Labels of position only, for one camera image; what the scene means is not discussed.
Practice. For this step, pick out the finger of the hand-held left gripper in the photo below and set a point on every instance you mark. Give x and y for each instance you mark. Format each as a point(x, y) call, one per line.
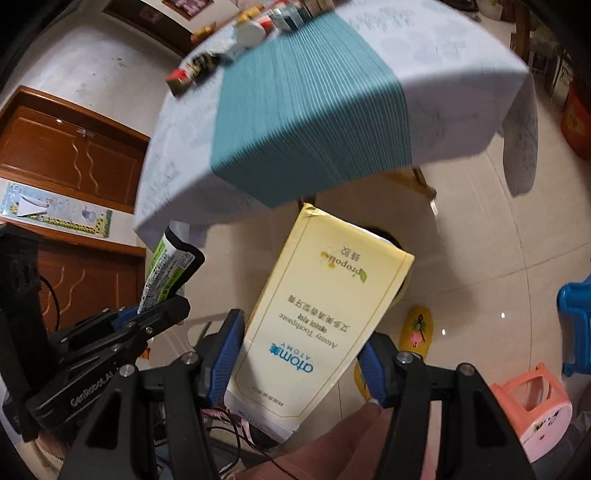
point(161, 316)
point(124, 317)

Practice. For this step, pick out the yellow orange packet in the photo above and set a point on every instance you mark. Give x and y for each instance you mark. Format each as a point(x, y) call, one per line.
point(204, 33)

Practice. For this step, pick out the green white tube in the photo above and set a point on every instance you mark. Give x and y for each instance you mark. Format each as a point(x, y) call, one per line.
point(166, 272)

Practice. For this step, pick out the wall poster with height chart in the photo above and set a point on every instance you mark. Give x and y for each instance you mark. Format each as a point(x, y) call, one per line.
point(55, 210)

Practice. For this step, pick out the dark brown door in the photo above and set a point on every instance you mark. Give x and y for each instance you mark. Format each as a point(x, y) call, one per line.
point(152, 32)

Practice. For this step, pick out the wooden door with wavy panel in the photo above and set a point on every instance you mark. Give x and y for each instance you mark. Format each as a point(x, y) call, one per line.
point(69, 147)

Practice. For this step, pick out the small grey packet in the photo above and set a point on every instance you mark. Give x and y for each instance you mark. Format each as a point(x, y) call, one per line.
point(234, 53)

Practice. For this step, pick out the pale yellow toothpaste box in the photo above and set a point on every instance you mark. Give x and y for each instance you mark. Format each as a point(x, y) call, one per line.
point(314, 300)

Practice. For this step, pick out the blue plastic stool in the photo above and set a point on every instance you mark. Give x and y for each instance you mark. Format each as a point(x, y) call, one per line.
point(575, 318)

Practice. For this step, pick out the person's leg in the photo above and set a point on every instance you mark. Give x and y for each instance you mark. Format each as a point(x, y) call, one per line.
point(332, 443)

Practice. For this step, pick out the red plastic bucket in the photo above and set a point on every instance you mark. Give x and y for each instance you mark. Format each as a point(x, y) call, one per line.
point(577, 122)

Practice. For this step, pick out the white round lidded jar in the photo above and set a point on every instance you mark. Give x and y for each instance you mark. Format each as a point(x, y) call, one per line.
point(251, 34)

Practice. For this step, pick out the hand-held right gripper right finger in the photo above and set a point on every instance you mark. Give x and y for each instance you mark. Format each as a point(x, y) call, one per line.
point(374, 374)

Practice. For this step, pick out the black yellow packet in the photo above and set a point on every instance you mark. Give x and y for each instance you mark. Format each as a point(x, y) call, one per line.
point(204, 67)

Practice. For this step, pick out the table with teal tablecloth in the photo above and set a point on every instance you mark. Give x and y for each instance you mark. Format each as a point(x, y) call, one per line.
point(184, 152)

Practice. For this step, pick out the red gold packet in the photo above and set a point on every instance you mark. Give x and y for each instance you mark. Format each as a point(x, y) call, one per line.
point(178, 81)

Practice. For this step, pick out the pink plastic stool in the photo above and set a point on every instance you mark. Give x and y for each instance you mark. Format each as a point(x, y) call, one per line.
point(540, 415)

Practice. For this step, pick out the yellow flowered slipper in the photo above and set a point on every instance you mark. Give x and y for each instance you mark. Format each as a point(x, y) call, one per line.
point(418, 332)
point(362, 385)

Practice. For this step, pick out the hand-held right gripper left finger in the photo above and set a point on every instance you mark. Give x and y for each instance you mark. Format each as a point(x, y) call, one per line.
point(226, 355)

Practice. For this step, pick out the teal striped table runner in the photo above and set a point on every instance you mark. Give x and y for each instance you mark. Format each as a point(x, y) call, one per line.
point(309, 115)

